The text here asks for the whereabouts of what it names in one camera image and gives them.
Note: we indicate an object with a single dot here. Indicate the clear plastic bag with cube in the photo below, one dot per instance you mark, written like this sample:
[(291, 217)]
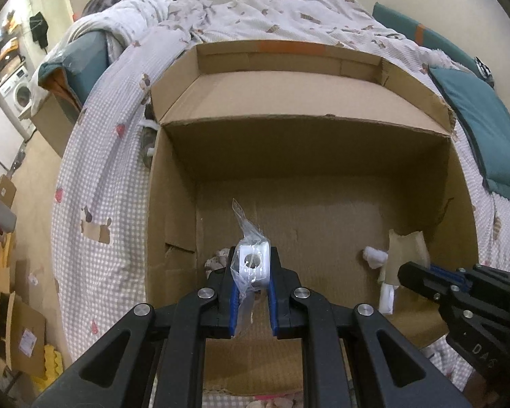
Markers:
[(250, 267)]

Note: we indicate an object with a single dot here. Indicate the pink fuzzy ball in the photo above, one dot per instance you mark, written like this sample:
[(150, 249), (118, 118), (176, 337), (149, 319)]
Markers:
[(291, 400)]

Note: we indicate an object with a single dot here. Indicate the checkered dog print bedspread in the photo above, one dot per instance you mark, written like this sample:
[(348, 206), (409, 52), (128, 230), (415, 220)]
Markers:
[(99, 218)]

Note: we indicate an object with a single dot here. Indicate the cardboard box on floor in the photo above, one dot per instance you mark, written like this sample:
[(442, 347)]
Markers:
[(22, 336)]

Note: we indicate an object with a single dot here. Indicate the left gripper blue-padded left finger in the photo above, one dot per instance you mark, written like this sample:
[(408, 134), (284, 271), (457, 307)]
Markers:
[(219, 318)]

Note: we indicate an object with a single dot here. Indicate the teal blue pillow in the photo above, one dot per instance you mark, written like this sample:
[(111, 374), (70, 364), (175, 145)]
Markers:
[(71, 74)]

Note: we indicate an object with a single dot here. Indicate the beige foam cylinder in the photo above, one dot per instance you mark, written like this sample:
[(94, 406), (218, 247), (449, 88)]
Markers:
[(403, 249)]

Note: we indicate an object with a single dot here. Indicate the dark grey folded cloth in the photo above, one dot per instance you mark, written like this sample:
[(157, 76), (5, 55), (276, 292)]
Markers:
[(149, 129)]

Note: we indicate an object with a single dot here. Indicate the white washing machine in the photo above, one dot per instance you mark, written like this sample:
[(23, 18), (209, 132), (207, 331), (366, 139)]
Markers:
[(16, 101)]

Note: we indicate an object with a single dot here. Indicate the white sock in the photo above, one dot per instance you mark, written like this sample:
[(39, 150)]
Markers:
[(377, 260)]

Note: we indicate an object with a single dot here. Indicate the brown cardboard box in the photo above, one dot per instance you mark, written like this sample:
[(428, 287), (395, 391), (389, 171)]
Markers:
[(327, 150)]

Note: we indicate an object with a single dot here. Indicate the teal cushion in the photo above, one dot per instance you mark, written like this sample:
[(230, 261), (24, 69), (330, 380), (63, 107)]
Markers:
[(485, 120)]

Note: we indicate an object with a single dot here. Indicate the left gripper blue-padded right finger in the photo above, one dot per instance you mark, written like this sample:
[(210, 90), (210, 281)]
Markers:
[(287, 301)]

